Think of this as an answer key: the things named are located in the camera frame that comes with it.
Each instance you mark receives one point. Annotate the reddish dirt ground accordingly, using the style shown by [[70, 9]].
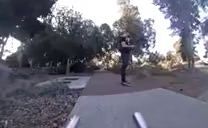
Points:
[[102, 85]]

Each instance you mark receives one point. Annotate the person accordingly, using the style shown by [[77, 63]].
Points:
[[125, 55]]

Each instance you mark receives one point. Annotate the flat concrete slab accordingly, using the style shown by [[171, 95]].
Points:
[[75, 82]]

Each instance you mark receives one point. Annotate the pale grey concrete path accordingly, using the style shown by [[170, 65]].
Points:
[[132, 103]]

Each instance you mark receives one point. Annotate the tall tree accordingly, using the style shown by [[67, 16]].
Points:
[[142, 33], [187, 36]]

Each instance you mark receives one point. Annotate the group of dark trees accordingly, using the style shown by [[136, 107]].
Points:
[[58, 43]]

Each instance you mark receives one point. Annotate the robot's own part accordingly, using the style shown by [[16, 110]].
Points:
[[72, 122], [140, 120]]

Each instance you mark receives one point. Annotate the mulch covered ground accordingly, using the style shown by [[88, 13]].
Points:
[[28, 106]]

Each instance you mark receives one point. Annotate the pale vehicle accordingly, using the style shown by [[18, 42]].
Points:
[[207, 61]]

